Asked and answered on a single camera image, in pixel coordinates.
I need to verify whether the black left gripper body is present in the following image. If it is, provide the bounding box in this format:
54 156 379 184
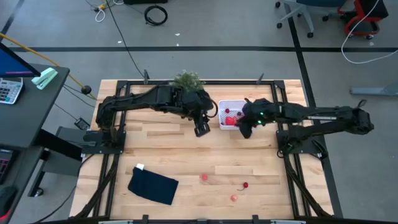
182 89 215 121

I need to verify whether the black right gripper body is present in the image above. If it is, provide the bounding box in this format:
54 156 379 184
241 98 282 128

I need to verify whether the green potted plant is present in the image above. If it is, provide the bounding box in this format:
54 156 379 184
172 70 206 93

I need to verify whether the white perforated plastic basket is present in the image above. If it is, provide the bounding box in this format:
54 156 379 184
218 99 249 131

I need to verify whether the dark blue folded cloth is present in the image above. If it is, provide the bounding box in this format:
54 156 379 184
127 162 180 206

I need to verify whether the grey metal floor bar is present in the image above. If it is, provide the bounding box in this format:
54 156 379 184
349 84 398 96

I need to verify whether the small black power box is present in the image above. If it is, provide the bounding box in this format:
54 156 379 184
74 117 91 131

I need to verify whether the grey office chair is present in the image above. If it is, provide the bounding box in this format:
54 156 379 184
275 0 348 39

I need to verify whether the grey desk base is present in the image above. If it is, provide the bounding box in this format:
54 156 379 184
27 126 94 198

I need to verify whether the mint green stapler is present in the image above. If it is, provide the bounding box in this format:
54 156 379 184
30 67 59 91

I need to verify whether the red and black cart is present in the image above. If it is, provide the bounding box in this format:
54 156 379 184
338 0 389 40

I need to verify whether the dark grey office desk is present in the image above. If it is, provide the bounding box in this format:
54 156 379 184
0 63 71 224

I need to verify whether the grey desk calculator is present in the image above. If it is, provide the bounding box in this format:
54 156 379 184
0 77 25 105

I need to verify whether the flat monitor with blue screen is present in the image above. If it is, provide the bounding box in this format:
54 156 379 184
0 42 42 78

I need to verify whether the backlit black keyboard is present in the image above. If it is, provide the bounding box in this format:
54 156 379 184
0 148 15 184

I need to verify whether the black computer mouse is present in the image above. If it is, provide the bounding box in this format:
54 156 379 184
0 185 17 218

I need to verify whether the black aluminium table frame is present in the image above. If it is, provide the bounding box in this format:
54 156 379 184
74 79 335 220

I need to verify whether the long black floor cable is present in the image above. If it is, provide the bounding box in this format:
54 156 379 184
104 0 147 78

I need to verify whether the coiled black cable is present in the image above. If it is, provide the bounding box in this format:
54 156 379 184
143 4 169 27

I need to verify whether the long white cable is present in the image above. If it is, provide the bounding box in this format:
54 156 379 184
341 0 398 65

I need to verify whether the yellow cable with black ball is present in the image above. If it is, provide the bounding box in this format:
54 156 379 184
0 32 94 100

